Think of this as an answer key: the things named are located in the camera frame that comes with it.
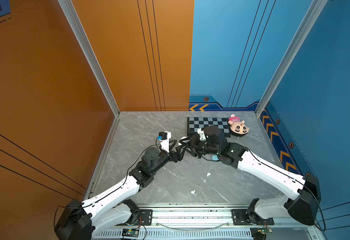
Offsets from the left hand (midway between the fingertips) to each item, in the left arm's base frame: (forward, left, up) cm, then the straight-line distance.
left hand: (182, 142), depth 72 cm
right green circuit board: (-33, -39, -25) cm, 57 cm away
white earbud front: (-16, -6, -25) cm, 30 cm away
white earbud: (-6, -16, -24) cm, 30 cm away
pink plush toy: (+23, -37, -16) cm, 47 cm away
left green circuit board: (-34, +24, -28) cm, 50 cm away
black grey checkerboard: (+31, -9, -22) cm, 39 cm away
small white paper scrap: (-9, -14, -26) cm, 31 cm away
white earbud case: (-2, +2, +2) cm, 3 cm away
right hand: (-3, +2, +2) cm, 4 cm away
